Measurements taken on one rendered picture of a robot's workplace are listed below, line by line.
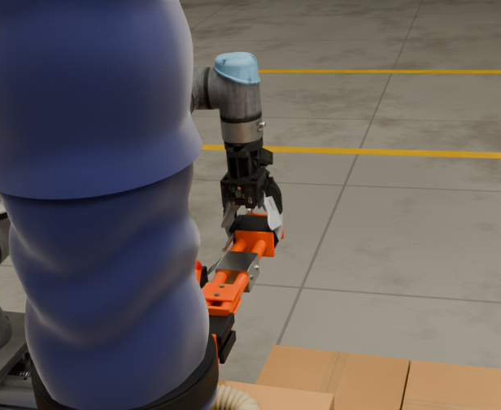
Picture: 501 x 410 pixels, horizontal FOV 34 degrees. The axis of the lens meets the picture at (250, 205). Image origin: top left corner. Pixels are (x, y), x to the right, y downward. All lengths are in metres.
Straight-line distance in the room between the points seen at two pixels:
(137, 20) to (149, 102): 0.08
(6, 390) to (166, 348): 0.78
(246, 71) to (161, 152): 0.61
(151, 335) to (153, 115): 0.25
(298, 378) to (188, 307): 1.39
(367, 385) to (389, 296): 1.48
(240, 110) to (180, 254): 0.59
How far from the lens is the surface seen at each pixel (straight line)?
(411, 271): 3.92
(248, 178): 1.48
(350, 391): 2.25
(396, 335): 3.46
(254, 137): 1.46
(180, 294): 0.92
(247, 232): 1.54
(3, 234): 1.70
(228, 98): 1.43
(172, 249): 0.87
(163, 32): 0.81
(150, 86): 0.80
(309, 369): 2.33
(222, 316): 1.31
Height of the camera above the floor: 1.90
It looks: 24 degrees down
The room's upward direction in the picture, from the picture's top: 4 degrees counter-clockwise
